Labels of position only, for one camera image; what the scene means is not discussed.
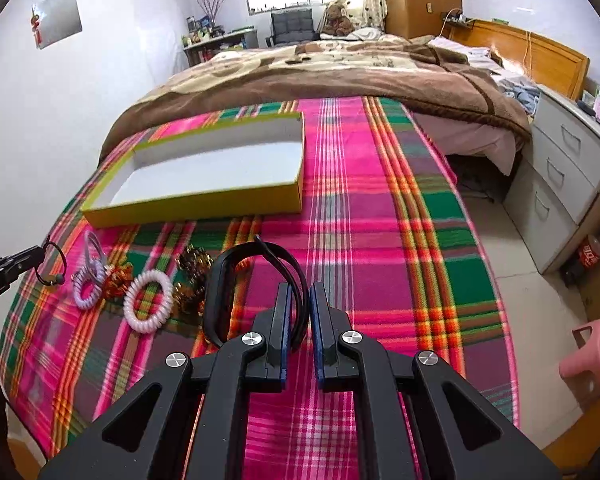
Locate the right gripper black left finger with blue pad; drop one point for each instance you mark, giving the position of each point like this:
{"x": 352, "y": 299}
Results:
{"x": 187, "y": 418}

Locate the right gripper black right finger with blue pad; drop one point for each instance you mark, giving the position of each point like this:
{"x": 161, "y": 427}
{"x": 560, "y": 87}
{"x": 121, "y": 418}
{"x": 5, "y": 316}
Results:
{"x": 416, "y": 418}

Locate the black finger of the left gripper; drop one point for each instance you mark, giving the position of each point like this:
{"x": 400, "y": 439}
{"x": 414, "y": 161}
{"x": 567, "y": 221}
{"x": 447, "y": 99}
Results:
{"x": 11, "y": 267}

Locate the black smart watch band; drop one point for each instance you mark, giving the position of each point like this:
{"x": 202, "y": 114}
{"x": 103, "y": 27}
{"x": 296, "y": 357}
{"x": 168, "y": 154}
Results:
{"x": 220, "y": 289}

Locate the red knotted cord charm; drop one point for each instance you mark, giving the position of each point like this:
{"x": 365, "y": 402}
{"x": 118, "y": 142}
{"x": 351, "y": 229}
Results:
{"x": 118, "y": 279}

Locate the pink plaid blanket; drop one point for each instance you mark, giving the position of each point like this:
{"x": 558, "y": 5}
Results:
{"x": 382, "y": 227}

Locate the pink plastic stool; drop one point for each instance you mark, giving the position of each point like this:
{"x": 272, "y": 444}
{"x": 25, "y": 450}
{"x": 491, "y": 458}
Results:
{"x": 581, "y": 369}

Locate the red cola bottle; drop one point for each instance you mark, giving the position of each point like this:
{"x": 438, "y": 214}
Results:
{"x": 583, "y": 259}

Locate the yellow green shallow box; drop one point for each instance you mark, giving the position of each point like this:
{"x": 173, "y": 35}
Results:
{"x": 235, "y": 168}

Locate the grey drawer cabinet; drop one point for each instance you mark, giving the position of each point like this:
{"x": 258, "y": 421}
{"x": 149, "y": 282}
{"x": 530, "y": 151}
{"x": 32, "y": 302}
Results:
{"x": 554, "y": 200}

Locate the white desk with clutter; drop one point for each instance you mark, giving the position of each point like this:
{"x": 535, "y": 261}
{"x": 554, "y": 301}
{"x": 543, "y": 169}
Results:
{"x": 203, "y": 50}

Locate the brown fleece blanket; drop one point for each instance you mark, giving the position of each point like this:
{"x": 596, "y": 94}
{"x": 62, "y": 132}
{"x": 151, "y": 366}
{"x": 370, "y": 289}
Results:
{"x": 426, "y": 79}

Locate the dark grey chair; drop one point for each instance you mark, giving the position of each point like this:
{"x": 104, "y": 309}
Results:
{"x": 291, "y": 27}

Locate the wooden headboard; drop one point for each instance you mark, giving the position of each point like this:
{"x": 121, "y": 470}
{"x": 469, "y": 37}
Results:
{"x": 544, "y": 60}

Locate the brown teddy bear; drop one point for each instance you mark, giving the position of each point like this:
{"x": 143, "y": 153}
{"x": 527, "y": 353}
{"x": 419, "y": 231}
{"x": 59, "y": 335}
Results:
{"x": 336, "y": 23}

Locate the grey wall panel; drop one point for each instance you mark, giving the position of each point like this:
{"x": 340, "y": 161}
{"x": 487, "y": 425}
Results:
{"x": 54, "y": 20}

